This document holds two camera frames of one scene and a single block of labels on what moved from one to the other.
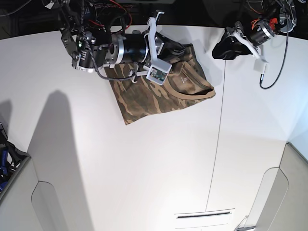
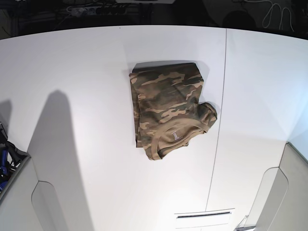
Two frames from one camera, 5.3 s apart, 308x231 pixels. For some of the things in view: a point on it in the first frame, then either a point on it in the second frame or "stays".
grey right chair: x=281 y=202 stays
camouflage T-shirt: x=186 y=82 -> x=169 y=114
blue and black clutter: x=11 y=157 stays
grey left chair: x=30 y=205 stays
